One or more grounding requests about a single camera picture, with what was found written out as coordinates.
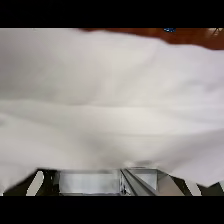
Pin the white garment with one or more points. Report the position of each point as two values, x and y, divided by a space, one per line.
110 100

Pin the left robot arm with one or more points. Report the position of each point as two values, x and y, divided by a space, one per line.
35 183

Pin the silver frame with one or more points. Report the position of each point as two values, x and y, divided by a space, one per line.
90 182

